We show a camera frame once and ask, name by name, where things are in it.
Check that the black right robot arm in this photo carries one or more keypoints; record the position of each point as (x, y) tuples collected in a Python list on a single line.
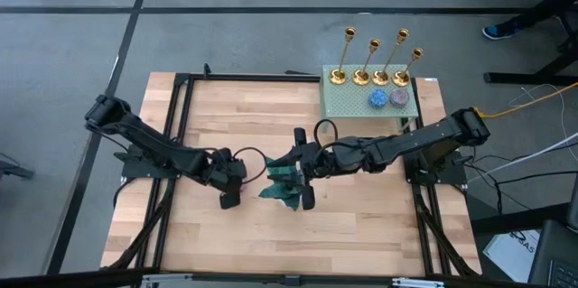
[(406, 143)]

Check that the green perforated metal shelf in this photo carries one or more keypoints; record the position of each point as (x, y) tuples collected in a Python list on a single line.
[(347, 103)]

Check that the green artificial snake plant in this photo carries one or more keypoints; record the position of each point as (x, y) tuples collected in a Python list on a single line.
[(280, 191)]

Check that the white printed box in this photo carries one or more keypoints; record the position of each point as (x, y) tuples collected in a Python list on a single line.
[(510, 252)]

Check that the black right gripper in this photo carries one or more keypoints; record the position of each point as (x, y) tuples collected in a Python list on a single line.
[(316, 161)]

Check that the person's leg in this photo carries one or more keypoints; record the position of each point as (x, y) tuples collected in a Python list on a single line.
[(546, 8)]

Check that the short gold candle holder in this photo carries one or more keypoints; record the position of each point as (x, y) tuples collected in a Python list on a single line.
[(400, 78)]

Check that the purple patterned candle tin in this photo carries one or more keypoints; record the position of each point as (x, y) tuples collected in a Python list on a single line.
[(399, 97)]

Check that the white round plant pot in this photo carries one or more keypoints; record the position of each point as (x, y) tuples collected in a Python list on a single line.
[(283, 202)]

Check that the black laptop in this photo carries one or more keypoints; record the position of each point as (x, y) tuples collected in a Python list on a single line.
[(553, 252)]

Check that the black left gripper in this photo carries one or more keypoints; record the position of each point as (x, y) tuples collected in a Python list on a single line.
[(230, 173)]

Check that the black crossbar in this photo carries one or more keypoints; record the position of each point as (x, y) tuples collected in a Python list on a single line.
[(68, 279)]

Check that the black aluminium table frame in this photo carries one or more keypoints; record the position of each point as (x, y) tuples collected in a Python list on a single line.
[(257, 77)]

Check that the tall gold candle holder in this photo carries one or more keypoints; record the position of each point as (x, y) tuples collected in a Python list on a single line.
[(380, 77), (338, 76)]

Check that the medium gold candle holder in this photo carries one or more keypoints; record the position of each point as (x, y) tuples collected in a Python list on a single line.
[(361, 77)]

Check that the black desk leg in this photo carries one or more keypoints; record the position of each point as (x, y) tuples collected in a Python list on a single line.
[(528, 78), (519, 221)]

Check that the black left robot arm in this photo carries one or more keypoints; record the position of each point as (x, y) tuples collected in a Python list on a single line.
[(149, 139)]

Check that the person's foot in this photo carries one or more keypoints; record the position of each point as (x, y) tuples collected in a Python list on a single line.
[(499, 31)]

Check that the silver metal bracket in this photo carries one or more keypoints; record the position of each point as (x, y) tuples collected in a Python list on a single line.
[(417, 283), (165, 280)]

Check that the grey stand foot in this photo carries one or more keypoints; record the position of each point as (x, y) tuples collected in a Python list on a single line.
[(13, 170)]

